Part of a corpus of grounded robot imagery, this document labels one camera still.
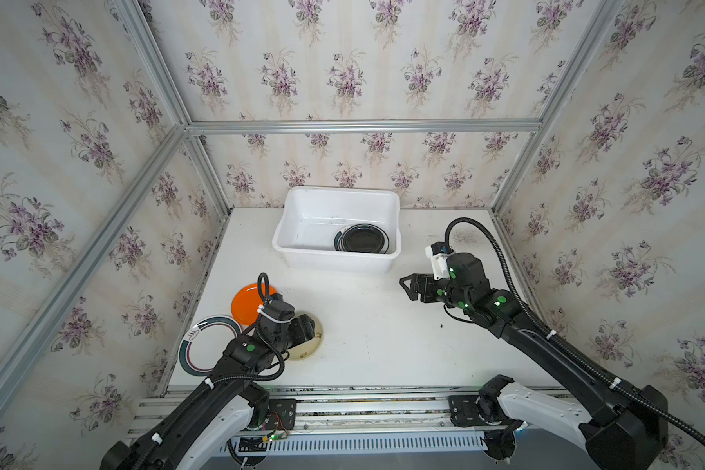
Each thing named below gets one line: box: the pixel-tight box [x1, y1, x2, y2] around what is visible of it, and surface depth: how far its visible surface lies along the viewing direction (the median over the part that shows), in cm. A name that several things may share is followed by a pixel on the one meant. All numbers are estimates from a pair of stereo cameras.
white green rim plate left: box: [178, 314, 243, 377], surface depth 88 cm
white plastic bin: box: [272, 186, 402, 274], surface depth 112 cm
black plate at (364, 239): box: [341, 225, 386, 254], surface depth 106 cm
